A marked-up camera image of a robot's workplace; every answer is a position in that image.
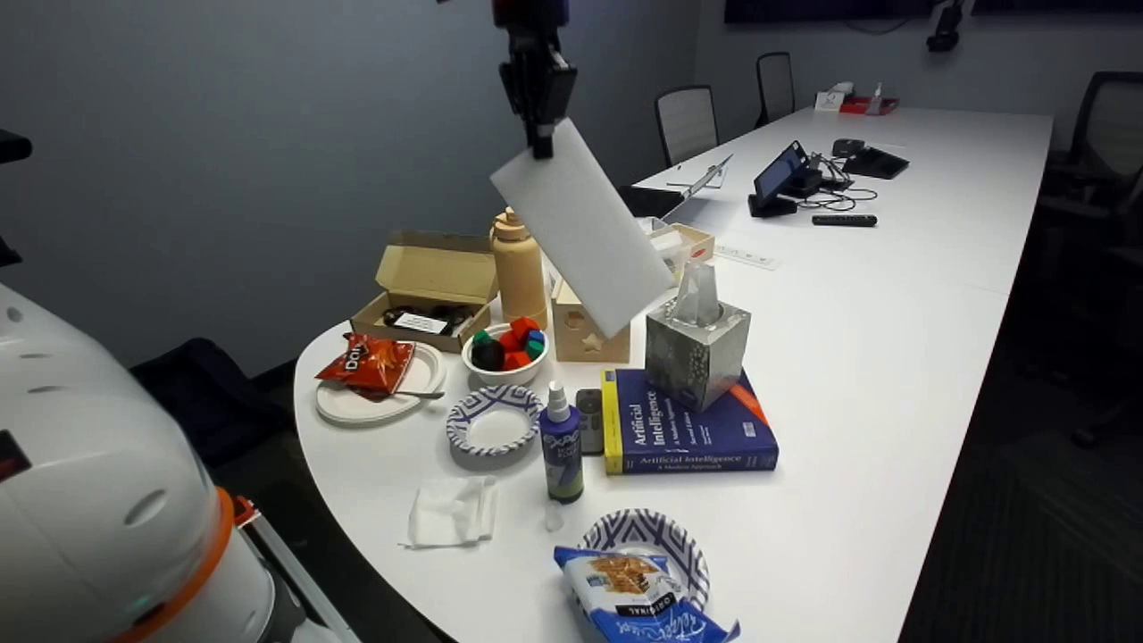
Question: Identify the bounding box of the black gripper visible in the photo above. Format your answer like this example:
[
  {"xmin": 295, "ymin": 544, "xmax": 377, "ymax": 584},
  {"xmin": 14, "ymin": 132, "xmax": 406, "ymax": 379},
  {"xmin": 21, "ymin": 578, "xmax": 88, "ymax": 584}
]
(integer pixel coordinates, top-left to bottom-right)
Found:
[{"xmin": 494, "ymin": 0, "xmax": 574, "ymax": 162}]

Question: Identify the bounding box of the white foam sheet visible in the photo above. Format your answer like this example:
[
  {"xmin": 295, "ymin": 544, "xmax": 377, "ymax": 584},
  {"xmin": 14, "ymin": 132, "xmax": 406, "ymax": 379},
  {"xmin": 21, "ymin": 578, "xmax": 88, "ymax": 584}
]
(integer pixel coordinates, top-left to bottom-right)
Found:
[{"xmin": 488, "ymin": 118, "xmax": 676, "ymax": 336}]

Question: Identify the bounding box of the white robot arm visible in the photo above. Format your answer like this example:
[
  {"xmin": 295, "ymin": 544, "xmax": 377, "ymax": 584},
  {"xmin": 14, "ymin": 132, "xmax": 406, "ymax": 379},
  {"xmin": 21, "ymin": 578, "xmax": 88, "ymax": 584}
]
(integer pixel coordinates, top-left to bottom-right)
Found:
[{"xmin": 0, "ymin": 0, "xmax": 521, "ymax": 643}]

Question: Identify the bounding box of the open cardboard box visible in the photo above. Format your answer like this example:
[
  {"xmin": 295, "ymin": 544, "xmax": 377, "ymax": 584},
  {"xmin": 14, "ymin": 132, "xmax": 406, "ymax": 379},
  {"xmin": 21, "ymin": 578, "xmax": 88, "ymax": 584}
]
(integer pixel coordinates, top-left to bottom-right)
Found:
[{"xmin": 351, "ymin": 238, "xmax": 497, "ymax": 353}]

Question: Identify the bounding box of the wooden shape sorter box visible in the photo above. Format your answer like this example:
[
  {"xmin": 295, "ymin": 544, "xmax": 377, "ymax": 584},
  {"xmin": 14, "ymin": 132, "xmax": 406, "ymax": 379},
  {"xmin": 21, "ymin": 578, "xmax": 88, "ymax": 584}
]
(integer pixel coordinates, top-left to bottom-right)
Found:
[{"xmin": 550, "ymin": 284, "xmax": 627, "ymax": 366}]

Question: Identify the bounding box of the grey tissue box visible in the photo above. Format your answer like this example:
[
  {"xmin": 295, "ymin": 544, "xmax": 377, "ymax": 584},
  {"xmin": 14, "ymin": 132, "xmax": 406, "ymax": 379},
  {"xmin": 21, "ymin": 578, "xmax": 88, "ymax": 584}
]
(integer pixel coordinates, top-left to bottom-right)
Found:
[{"xmin": 647, "ymin": 266, "xmax": 749, "ymax": 412}]

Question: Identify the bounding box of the red and white box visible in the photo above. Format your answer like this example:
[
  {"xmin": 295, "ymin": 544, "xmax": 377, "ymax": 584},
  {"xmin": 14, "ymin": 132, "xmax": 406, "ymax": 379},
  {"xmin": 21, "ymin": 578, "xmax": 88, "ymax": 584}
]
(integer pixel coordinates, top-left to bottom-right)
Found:
[{"xmin": 815, "ymin": 84, "xmax": 901, "ymax": 114}]

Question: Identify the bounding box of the tan water bottle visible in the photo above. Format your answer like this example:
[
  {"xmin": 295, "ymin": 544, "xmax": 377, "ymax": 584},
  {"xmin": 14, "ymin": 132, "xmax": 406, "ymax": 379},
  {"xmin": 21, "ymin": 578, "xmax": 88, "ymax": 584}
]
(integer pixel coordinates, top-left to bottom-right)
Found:
[{"xmin": 488, "ymin": 207, "xmax": 546, "ymax": 325}]

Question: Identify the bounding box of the office chair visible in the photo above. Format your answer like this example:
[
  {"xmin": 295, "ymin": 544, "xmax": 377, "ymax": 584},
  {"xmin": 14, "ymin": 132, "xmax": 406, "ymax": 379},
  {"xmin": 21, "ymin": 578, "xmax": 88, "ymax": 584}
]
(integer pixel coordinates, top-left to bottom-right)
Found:
[
  {"xmin": 652, "ymin": 85, "xmax": 719, "ymax": 166},
  {"xmin": 756, "ymin": 49, "xmax": 795, "ymax": 120}
]

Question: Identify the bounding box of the white bowl of coloured blocks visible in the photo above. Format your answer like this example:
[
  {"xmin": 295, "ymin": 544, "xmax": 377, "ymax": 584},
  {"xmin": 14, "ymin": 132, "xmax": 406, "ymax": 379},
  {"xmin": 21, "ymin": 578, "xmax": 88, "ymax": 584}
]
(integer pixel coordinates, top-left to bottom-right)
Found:
[{"xmin": 459, "ymin": 319, "xmax": 550, "ymax": 382}]

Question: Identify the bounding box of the white label card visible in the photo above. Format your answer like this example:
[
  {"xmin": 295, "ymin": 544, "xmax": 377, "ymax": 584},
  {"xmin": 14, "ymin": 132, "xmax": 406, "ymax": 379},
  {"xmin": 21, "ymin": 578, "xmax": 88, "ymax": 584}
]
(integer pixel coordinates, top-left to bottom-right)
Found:
[{"xmin": 390, "ymin": 312, "xmax": 445, "ymax": 336}]

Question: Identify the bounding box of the tablet on stand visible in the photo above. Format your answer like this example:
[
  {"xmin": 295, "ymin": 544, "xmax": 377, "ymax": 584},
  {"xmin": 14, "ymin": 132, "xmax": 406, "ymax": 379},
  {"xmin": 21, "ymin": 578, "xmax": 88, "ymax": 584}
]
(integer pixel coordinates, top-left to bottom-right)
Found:
[{"xmin": 746, "ymin": 144, "xmax": 820, "ymax": 217}]

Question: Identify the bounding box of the white paper plate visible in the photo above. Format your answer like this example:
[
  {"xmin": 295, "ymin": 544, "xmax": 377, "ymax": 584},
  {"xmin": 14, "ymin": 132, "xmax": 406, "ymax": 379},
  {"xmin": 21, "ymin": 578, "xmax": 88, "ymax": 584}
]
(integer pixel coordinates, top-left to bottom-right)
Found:
[{"xmin": 315, "ymin": 344, "xmax": 445, "ymax": 430}]

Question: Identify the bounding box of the black remote control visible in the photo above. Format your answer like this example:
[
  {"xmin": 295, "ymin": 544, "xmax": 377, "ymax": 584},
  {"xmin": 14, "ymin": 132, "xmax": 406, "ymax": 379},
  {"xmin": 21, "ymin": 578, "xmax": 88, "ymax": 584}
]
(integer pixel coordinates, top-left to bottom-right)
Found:
[{"xmin": 811, "ymin": 213, "xmax": 877, "ymax": 230}]

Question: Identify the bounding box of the red chip bag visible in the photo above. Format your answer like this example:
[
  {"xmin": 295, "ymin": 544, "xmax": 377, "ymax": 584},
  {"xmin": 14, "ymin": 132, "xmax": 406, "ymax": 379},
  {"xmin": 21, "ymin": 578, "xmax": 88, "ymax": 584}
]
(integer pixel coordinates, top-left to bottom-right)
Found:
[{"xmin": 319, "ymin": 331, "xmax": 415, "ymax": 398}]

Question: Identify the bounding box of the blue spray bottle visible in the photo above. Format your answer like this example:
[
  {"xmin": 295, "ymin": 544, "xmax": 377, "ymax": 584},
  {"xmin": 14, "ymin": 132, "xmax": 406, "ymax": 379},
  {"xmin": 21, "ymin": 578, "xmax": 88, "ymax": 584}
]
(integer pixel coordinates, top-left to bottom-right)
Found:
[{"xmin": 538, "ymin": 382, "xmax": 582, "ymax": 505}]

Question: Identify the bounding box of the blue patterned paper plate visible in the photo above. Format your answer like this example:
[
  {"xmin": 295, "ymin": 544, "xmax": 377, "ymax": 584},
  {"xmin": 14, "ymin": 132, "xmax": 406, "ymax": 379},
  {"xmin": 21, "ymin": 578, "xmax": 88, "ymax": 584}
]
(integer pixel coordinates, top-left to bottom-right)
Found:
[{"xmin": 445, "ymin": 385, "xmax": 538, "ymax": 459}]

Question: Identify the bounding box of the blue textbook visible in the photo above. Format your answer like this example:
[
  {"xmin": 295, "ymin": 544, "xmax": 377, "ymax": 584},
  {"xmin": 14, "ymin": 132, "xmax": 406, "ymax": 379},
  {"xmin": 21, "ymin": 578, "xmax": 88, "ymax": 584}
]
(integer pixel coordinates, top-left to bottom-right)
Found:
[{"xmin": 601, "ymin": 369, "xmax": 778, "ymax": 474}]

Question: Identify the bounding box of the white crumpled napkin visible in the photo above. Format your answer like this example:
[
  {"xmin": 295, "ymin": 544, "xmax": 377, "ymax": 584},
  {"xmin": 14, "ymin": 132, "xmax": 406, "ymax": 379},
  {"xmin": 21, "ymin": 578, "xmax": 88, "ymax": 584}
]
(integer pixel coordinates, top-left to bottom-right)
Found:
[{"xmin": 406, "ymin": 480, "xmax": 497, "ymax": 549}]

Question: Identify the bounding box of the blue patterned plate with snack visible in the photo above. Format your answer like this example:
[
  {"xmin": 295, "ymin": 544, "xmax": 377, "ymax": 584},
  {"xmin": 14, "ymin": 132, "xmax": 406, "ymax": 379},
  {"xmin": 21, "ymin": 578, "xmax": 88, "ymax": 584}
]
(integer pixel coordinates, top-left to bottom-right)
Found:
[{"xmin": 582, "ymin": 507, "xmax": 709, "ymax": 606}]

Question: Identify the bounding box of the blue snack bag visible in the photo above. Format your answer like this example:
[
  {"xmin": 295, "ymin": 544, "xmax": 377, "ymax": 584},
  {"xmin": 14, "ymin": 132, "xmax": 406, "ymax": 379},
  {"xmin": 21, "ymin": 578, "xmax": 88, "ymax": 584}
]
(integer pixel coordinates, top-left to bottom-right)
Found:
[{"xmin": 553, "ymin": 547, "xmax": 739, "ymax": 643}]

